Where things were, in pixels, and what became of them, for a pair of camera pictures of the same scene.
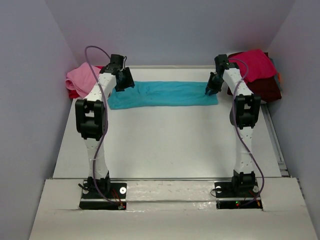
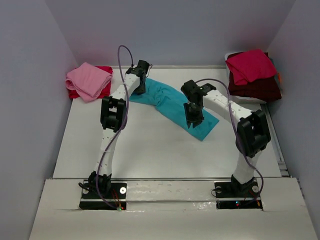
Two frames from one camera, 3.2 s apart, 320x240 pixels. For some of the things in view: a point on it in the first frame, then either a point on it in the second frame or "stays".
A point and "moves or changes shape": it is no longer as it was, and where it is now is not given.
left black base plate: x=91 y=199 stays
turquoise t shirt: x=162 y=93 moves or changes shape
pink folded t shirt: x=81 y=78 stays
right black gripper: x=213 y=84 → x=194 y=115
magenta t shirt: x=254 y=65 stays
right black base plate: x=227 y=197 stays
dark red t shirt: x=267 y=88 stays
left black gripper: x=126 y=81 → x=140 y=88
